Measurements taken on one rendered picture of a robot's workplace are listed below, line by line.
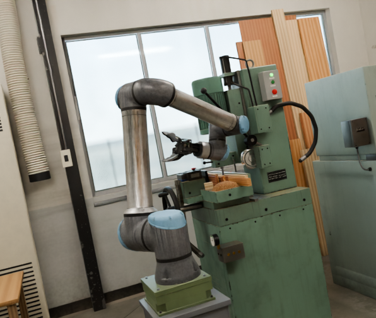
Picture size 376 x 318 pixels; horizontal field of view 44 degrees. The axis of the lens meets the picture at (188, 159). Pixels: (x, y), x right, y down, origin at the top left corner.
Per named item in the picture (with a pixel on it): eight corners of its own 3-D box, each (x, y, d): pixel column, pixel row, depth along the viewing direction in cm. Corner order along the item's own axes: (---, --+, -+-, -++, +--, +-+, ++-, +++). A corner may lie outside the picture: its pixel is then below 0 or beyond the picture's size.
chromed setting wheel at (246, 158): (241, 171, 260) (237, 149, 260) (261, 166, 264) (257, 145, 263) (243, 171, 257) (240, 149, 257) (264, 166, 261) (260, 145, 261)
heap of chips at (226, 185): (209, 190, 248) (208, 183, 248) (233, 185, 253) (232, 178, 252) (216, 191, 240) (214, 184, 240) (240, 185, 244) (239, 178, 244)
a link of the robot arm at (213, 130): (233, 118, 246) (233, 141, 244) (216, 122, 254) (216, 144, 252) (221, 115, 240) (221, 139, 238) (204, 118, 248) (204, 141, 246)
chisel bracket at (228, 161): (212, 170, 270) (209, 156, 270) (233, 165, 275) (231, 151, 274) (216, 170, 263) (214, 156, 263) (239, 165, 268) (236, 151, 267)
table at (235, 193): (168, 199, 293) (166, 189, 293) (212, 188, 303) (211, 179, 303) (200, 207, 236) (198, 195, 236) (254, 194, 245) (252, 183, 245)
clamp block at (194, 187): (177, 196, 272) (175, 181, 271) (199, 192, 276) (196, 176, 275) (185, 198, 258) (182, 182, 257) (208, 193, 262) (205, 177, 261)
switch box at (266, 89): (262, 101, 265) (257, 73, 264) (277, 98, 268) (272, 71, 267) (267, 100, 259) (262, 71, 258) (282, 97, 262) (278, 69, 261)
